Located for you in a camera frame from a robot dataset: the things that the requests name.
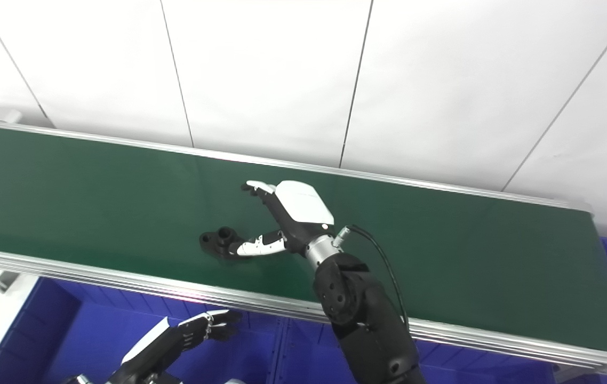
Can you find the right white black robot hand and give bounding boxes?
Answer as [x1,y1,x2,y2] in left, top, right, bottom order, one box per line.
[236,180,336,258]

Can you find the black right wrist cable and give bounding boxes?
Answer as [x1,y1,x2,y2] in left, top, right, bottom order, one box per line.
[334,224,410,327]

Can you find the green conveyor belt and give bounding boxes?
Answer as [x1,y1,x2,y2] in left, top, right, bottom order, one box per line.
[0,117,607,381]

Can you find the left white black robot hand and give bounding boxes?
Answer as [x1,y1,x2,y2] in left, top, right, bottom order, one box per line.
[105,309,243,384]

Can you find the black plastic bracket part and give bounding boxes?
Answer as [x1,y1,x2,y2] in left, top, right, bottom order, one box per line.
[199,226,246,260]

